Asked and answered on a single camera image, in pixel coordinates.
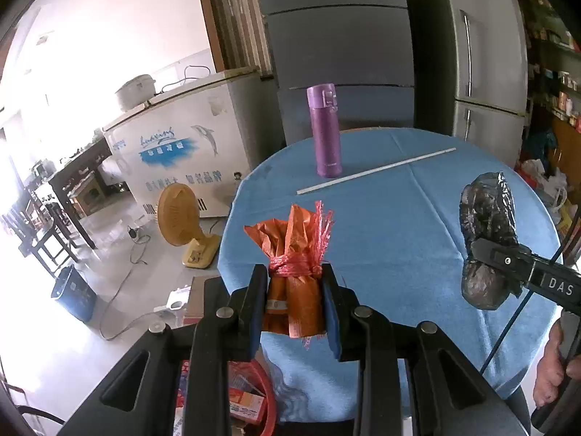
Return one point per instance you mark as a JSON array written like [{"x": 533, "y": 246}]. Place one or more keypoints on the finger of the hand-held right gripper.
[{"x": 499, "y": 259}]

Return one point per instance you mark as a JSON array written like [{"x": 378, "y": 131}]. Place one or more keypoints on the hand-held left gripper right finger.
[{"x": 331, "y": 322}]

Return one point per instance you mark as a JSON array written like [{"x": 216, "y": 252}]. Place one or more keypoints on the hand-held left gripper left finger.
[{"x": 256, "y": 322}]

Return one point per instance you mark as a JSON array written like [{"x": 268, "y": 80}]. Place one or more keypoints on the black plastic bag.
[{"x": 488, "y": 209}]

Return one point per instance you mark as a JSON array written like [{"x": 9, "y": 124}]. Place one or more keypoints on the orange plastic bag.
[{"x": 295, "y": 272}]

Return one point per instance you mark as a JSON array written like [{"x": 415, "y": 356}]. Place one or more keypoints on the red plastic basket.
[{"x": 271, "y": 399}]

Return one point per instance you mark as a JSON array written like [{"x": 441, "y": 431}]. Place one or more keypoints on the small orange white box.
[{"x": 245, "y": 404}]

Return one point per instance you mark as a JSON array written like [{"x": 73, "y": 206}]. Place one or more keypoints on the person's right hand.
[{"x": 547, "y": 372}]

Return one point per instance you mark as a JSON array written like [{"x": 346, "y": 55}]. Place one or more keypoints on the cardboard box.
[{"x": 195, "y": 299}]

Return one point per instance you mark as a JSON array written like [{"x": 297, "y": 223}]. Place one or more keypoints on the white power strip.
[{"x": 174, "y": 299}]

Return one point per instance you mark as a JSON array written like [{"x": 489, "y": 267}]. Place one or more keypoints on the white plastic bags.
[{"x": 544, "y": 186}]

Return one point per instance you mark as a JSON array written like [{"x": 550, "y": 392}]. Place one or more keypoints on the blue tablecloth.
[{"x": 408, "y": 236}]

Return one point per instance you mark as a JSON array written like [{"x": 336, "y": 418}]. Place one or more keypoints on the yellow electric fan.
[{"x": 177, "y": 213}]

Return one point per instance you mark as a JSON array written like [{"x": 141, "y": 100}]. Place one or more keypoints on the long white stick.
[{"x": 376, "y": 170}]

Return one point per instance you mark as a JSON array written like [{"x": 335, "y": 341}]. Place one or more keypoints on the black power adapter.
[{"x": 133, "y": 232}]

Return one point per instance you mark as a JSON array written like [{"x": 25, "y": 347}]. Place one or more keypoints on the blue bin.
[{"x": 72, "y": 295}]

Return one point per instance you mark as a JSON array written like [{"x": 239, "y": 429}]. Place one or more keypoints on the purple thermos bottle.
[{"x": 324, "y": 136}]

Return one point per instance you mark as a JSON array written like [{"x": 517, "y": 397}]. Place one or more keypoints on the white chest freezer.
[{"x": 181, "y": 145}]

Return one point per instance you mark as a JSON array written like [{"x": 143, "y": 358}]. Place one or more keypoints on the silver refrigerator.
[{"x": 490, "y": 54}]

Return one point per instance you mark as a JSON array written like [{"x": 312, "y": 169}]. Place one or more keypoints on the small wooden cabinet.
[{"x": 90, "y": 195}]

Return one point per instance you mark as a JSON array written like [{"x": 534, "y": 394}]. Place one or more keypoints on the shelf with goods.
[{"x": 558, "y": 54}]

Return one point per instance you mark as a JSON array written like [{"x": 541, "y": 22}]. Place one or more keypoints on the dark wooden chair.
[{"x": 41, "y": 240}]

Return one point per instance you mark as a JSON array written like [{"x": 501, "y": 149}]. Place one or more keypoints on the dark wooden table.
[{"x": 72, "y": 177}]

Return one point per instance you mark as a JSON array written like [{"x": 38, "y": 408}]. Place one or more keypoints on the white rice cooker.
[{"x": 134, "y": 93}]

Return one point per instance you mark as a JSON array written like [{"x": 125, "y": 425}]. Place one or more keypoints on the grey refrigerator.
[{"x": 340, "y": 41}]

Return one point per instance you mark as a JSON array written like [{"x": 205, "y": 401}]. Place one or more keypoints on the wooden door frame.
[{"x": 236, "y": 13}]

